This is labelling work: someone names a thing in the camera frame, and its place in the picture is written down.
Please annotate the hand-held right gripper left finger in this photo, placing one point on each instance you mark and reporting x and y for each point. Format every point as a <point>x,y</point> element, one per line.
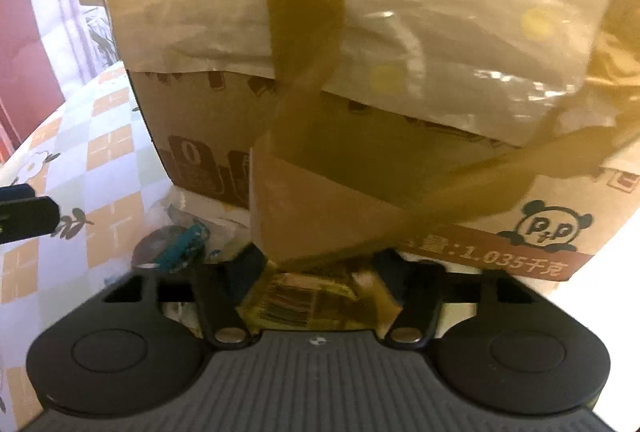
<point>246,269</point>

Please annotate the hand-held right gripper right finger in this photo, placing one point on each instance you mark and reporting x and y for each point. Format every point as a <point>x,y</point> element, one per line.
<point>391,277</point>

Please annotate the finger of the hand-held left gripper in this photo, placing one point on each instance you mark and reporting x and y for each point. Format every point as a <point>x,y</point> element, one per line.
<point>27,217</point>

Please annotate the golden snack packet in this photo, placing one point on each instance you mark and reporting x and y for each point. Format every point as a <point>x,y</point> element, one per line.
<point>310,302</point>

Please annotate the brown cardboard box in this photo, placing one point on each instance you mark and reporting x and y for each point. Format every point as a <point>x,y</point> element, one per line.
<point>210,122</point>

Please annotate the clear plastic wrapper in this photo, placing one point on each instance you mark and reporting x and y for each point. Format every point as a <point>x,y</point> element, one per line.
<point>220,222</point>

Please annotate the teal candy wrapper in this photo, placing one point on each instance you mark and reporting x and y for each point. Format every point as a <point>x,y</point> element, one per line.
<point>181,244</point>

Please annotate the checked floral tablecloth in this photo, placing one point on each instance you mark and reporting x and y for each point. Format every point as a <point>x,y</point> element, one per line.
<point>100,172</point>

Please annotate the translucent white plastic sheet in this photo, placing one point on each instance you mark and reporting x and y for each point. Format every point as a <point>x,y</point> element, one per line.
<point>440,22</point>

